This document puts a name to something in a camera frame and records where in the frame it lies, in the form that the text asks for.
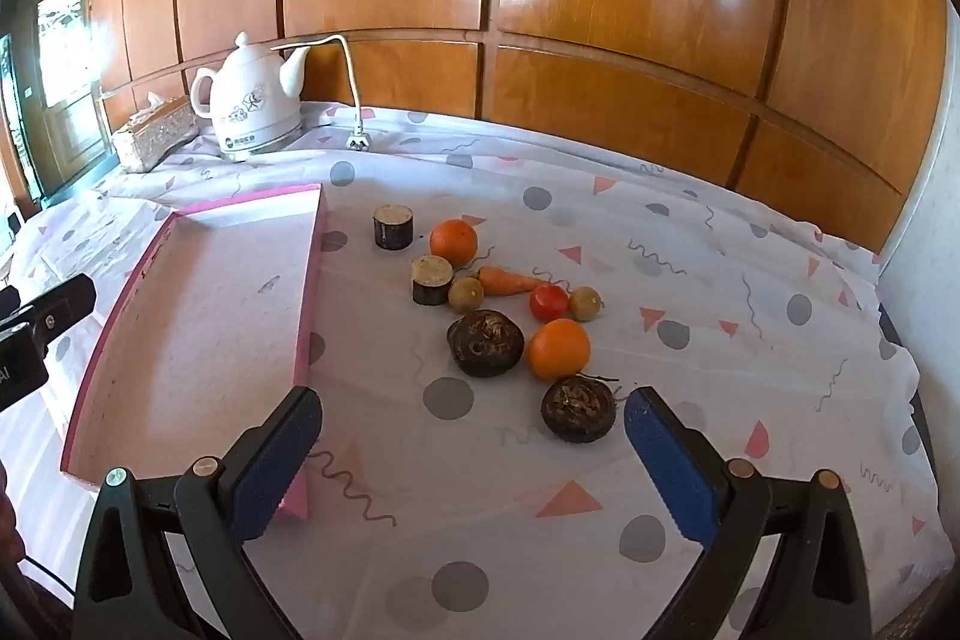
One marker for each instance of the brown kiwi ball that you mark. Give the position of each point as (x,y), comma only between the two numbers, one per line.
(586,303)

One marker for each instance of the black table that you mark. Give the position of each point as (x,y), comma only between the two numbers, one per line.
(921,415)

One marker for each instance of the red tomato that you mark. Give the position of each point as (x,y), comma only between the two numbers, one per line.
(549,304)

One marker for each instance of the pink shallow tray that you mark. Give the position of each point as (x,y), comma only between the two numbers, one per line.
(210,310)

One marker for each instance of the white patterned tablecloth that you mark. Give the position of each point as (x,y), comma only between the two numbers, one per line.
(525,520)

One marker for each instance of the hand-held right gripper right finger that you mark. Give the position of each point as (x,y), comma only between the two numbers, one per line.
(667,467)

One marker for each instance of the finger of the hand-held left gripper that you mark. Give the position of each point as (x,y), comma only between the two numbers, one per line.
(52,306)

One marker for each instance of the silver kettle base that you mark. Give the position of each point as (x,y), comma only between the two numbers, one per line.
(247,151)

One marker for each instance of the ornate silver tissue box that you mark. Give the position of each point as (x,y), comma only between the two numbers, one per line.
(154,134)

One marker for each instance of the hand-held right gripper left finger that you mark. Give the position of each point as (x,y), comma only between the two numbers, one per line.
(274,460)

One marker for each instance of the small brown longan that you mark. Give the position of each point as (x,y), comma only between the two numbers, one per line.
(465,295)

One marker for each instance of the orange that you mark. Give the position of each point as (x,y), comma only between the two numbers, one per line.
(559,349)
(454,242)

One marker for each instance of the small carrot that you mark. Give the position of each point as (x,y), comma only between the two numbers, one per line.
(510,281)

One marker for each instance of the wooden door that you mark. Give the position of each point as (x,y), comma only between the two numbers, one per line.
(64,85)

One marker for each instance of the white ceramic electric kettle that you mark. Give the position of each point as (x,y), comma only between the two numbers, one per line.
(251,100)

